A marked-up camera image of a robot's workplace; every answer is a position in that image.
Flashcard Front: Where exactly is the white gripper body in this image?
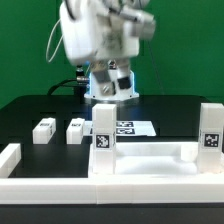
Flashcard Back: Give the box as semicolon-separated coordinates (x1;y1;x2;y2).
59;0;141;66

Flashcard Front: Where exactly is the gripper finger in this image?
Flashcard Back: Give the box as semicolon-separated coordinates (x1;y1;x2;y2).
117;64;131;90
93;70;116;96

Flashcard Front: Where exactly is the white desk top tray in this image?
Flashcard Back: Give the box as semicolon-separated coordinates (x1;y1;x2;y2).
88;141;224;183

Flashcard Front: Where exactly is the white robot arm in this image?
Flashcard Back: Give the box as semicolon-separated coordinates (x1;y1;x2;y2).
60;0;156;101

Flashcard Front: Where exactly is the fiducial marker sheet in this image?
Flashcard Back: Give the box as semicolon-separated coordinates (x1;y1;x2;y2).
84;121;156;137

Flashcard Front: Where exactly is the black camera stand pole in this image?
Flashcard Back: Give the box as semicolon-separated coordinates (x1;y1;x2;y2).
75;65;89;102

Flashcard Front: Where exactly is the black cable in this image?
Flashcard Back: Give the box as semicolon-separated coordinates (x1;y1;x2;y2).
46;78;81;97

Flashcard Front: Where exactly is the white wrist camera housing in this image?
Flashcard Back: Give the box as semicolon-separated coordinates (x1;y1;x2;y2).
112;7;156;40

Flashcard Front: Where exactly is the white cable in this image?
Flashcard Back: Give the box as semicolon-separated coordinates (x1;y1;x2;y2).
45;18;66;64

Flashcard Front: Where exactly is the white front barrier wall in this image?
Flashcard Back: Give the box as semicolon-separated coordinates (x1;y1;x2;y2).
0;175;224;204

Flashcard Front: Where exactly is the white barrier wall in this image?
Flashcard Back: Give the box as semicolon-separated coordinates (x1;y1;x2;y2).
0;175;224;204
0;143;21;179

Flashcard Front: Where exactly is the white left barrier wall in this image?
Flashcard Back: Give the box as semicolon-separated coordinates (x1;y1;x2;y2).
0;143;21;179

